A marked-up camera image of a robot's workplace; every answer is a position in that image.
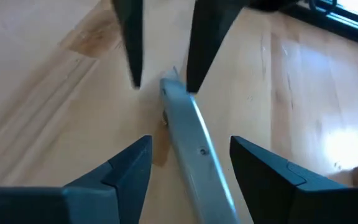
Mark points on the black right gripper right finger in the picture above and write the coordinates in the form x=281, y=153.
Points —
x=291, y=199

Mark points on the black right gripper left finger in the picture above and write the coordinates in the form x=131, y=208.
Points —
x=104, y=199

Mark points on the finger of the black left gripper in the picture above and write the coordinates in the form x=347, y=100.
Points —
x=207, y=37
x=134, y=37

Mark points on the grey utility knife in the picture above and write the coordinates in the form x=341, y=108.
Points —
x=194, y=149

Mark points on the black aluminium table frame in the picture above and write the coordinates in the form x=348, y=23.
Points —
x=306, y=17

